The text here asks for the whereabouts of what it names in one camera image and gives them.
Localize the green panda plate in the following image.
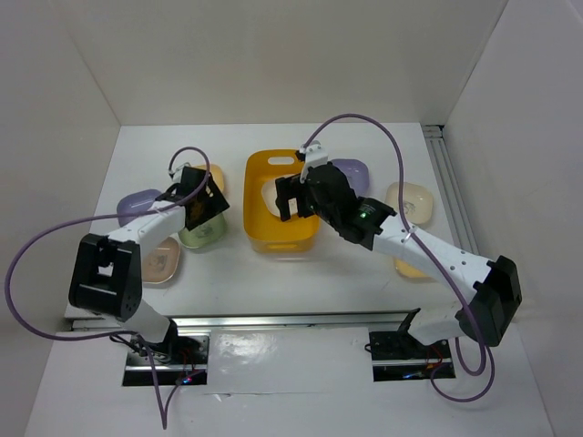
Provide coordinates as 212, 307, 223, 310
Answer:
178, 213, 227, 249

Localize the purple panda plate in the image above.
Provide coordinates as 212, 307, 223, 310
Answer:
331, 158, 370, 197

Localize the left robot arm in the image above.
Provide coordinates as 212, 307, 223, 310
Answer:
68, 166, 230, 363

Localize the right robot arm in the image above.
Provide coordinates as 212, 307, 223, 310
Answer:
275, 164, 522, 357

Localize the yellow plastic bin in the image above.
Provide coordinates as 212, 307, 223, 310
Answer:
243, 149, 320, 254

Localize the yellow panda plate left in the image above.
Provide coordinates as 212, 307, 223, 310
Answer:
185, 164, 226, 195

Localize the yellow panda plate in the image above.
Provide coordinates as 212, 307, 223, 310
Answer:
394, 258, 429, 279
185, 164, 226, 195

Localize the purple plate left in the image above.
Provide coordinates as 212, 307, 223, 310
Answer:
117, 188, 161, 227

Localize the pink panda plate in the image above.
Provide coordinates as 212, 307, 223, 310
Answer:
141, 237, 181, 285

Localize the cream plate far right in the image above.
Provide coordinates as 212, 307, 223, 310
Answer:
385, 182, 434, 226

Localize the yellow panda plate right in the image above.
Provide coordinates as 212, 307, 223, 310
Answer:
394, 258, 429, 279

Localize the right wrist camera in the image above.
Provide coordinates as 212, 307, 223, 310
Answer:
295, 140, 329, 170

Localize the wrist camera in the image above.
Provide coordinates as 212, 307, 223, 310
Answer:
169, 162, 190, 183
295, 140, 329, 170

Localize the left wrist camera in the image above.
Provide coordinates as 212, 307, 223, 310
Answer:
169, 162, 190, 183

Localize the aluminium rail right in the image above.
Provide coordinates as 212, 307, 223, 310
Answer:
422, 125, 479, 254

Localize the aluminium rail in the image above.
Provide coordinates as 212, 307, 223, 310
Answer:
67, 310, 423, 330
422, 125, 479, 254

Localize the aluminium rail front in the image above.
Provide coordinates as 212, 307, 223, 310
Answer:
67, 310, 423, 330

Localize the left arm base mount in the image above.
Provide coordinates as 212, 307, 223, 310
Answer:
112, 335, 210, 387

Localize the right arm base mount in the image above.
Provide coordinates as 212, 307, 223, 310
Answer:
363, 331, 455, 382

